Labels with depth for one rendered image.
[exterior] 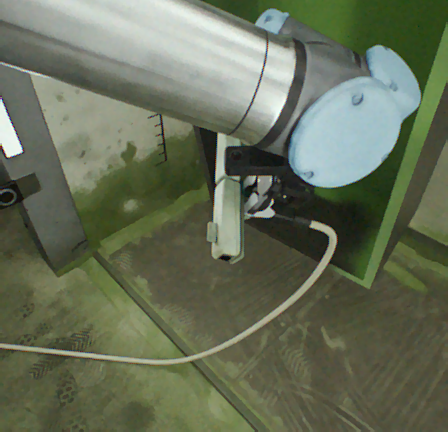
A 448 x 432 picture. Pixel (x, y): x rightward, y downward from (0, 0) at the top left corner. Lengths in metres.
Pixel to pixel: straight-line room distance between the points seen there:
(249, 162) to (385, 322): 1.15
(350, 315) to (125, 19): 1.44
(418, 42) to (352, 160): 0.75
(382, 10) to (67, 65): 0.86
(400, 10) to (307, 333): 1.09
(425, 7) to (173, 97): 0.81
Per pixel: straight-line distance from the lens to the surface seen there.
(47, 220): 1.60
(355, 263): 1.15
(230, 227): 0.62
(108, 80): 0.26
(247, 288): 1.56
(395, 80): 0.46
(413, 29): 1.02
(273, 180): 0.59
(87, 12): 0.25
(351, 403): 1.39
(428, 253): 1.89
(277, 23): 0.41
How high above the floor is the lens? 1.28
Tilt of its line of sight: 40 degrees down
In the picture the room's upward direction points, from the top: straight up
